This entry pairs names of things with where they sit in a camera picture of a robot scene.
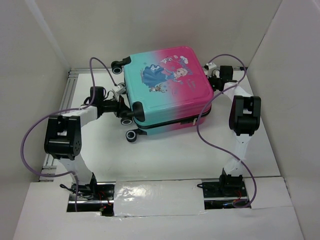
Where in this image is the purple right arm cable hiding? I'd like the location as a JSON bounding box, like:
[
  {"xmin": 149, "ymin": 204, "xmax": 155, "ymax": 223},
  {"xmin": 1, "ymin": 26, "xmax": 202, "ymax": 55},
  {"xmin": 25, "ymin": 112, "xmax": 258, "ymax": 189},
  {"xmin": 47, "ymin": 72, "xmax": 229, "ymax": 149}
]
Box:
[{"xmin": 196, "ymin": 53, "xmax": 258, "ymax": 209}]

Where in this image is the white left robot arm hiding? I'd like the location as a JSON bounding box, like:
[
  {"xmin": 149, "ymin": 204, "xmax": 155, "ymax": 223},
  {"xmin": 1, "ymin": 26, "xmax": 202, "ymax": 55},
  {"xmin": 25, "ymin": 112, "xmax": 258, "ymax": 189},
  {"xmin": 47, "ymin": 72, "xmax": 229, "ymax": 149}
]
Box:
[{"xmin": 44, "ymin": 83, "xmax": 133, "ymax": 200}]

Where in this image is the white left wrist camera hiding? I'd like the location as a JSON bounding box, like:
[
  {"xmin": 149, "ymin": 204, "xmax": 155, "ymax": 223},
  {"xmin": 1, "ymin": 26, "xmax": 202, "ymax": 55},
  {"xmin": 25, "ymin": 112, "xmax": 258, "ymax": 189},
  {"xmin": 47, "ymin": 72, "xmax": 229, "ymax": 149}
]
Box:
[{"xmin": 112, "ymin": 83, "xmax": 126, "ymax": 95}]

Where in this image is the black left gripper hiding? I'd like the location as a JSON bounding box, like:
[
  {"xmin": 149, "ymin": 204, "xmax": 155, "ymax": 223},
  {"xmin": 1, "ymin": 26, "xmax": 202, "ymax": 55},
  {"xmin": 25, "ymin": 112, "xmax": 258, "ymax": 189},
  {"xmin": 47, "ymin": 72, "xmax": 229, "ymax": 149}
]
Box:
[{"xmin": 101, "ymin": 94, "xmax": 134, "ymax": 118}]

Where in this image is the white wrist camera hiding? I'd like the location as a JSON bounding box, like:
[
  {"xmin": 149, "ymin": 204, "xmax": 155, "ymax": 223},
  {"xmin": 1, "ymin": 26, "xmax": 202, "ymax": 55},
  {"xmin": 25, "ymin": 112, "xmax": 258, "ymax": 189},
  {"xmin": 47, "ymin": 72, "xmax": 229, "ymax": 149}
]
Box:
[
  {"xmin": 203, "ymin": 62, "xmax": 218, "ymax": 77},
  {"xmin": 112, "ymin": 83, "xmax": 126, "ymax": 95}
]

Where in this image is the pink hard-shell suitcase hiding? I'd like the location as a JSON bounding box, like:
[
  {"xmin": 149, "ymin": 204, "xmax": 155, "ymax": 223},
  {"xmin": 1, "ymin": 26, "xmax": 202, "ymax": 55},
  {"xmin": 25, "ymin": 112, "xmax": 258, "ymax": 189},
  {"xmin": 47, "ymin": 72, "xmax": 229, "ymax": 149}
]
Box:
[{"xmin": 111, "ymin": 46, "xmax": 214, "ymax": 143}]

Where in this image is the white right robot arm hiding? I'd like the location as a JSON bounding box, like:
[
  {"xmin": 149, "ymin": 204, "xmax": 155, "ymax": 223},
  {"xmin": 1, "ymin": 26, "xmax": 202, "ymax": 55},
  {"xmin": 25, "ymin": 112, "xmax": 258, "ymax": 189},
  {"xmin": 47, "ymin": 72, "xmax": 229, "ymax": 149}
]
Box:
[{"xmin": 207, "ymin": 64, "xmax": 261, "ymax": 197}]

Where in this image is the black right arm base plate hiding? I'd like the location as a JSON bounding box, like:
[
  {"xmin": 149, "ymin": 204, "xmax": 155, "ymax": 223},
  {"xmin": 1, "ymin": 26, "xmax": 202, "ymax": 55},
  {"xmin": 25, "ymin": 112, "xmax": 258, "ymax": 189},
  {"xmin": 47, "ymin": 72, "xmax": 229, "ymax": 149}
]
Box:
[{"xmin": 196, "ymin": 170, "xmax": 250, "ymax": 210}]

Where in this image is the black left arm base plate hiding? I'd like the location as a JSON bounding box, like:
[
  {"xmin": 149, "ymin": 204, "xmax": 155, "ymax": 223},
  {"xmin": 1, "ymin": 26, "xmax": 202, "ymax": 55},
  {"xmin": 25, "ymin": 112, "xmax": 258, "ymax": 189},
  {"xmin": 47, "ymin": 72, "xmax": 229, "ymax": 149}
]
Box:
[{"xmin": 60, "ymin": 182, "xmax": 115, "ymax": 217}]

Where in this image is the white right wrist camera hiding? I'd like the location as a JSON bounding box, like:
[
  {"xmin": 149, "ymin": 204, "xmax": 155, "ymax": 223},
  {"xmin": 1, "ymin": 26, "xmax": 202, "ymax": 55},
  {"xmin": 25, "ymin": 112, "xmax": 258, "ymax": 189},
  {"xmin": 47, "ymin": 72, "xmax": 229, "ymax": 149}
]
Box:
[{"xmin": 203, "ymin": 62, "xmax": 218, "ymax": 77}]

